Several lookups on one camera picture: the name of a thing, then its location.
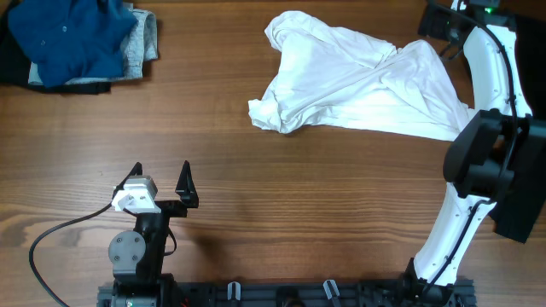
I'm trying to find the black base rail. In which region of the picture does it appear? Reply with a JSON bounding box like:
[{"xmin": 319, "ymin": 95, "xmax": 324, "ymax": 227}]
[{"xmin": 96, "ymin": 279, "xmax": 477, "ymax": 307}]

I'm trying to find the black garment at right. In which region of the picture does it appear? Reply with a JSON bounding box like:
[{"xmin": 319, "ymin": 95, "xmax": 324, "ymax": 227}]
[{"xmin": 467, "ymin": 14, "xmax": 546, "ymax": 244}]

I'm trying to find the blue button shirt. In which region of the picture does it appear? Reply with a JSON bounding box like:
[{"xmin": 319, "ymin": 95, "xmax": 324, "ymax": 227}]
[{"xmin": 8, "ymin": 0, "xmax": 137, "ymax": 88}]

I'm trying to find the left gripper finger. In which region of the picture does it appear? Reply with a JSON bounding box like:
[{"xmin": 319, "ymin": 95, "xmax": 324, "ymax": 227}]
[
  {"xmin": 113, "ymin": 162, "xmax": 142, "ymax": 192},
  {"xmin": 175, "ymin": 160, "xmax": 199, "ymax": 208}
]

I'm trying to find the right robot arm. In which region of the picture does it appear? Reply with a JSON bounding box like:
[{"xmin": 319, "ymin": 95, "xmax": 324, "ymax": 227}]
[{"xmin": 375, "ymin": 1, "xmax": 545, "ymax": 306}]

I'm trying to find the black garment under pile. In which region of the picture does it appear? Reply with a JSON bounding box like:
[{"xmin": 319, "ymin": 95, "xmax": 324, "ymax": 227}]
[{"xmin": 1, "ymin": 0, "xmax": 111, "ymax": 95}]

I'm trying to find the white t-shirt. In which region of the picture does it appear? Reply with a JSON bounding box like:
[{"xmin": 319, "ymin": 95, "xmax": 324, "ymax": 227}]
[{"xmin": 248, "ymin": 11, "xmax": 476, "ymax": 141}]

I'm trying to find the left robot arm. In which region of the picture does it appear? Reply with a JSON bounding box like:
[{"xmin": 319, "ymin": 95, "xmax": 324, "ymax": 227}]
[{"xmin": 96, "ymin": 161, "xmax": 199, "ymax": 307}]

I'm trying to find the light grey folded garment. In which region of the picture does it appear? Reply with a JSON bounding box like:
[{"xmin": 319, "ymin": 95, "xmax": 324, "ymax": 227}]
[{"xmin": 28, "ymin": 2, "xmax": 158, "ymax": 85}]

